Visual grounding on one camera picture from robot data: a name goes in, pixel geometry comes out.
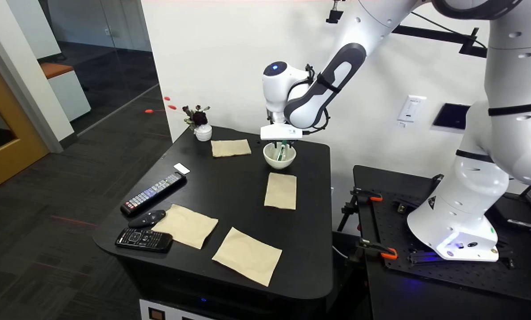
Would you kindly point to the green marker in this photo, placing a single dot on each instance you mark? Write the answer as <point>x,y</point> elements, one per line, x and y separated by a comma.
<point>282,152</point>

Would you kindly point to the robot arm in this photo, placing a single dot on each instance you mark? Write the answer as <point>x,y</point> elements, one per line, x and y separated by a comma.
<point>492,146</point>

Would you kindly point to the white bowl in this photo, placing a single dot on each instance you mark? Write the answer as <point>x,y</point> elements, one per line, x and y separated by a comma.
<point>279,162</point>

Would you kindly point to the tan paper napkin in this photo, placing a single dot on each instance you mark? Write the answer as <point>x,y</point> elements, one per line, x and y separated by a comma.
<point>186,226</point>
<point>230,148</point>
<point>281,191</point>
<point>247,257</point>

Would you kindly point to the white vase with dark flowers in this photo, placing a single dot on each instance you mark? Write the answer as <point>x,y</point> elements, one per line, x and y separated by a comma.
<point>202,131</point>

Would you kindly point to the black clamp with orange grip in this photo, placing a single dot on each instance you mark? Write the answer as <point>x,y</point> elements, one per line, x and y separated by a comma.
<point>380,251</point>
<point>366,196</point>

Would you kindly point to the small white card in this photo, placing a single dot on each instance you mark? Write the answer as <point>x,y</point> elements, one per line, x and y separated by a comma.
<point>181,168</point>

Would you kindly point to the long black remote control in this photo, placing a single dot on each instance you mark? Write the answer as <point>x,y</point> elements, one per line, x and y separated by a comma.
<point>152,194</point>

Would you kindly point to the small oval black remote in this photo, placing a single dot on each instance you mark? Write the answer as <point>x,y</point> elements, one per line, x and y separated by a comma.
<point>147,218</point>

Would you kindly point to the wide black remote control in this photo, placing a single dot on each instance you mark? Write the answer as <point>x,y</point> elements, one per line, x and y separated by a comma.
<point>143,239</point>

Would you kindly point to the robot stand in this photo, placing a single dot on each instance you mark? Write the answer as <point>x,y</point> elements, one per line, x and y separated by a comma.
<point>407,289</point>

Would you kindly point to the white box with brown squares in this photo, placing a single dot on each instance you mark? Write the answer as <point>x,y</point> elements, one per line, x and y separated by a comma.
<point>167,312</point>

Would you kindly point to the white bench with orange cushion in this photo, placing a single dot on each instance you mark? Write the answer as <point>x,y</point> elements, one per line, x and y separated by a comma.
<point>67,91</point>

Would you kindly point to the wooden door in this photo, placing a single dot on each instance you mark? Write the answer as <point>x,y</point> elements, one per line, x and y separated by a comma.
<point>12,155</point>

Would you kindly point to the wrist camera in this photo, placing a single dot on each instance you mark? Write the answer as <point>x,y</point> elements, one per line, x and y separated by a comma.
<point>281,132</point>

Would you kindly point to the white wall switch plate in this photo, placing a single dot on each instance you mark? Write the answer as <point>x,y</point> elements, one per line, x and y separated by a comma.
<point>411,109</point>

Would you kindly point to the camera on mount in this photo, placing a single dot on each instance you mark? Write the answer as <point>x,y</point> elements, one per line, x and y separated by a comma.
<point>334,15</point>

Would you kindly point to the black wall panel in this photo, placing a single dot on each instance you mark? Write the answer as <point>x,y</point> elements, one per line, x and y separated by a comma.
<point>451,116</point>

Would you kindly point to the black wall bracket bar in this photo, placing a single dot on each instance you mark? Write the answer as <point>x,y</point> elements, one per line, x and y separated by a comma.
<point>434,35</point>

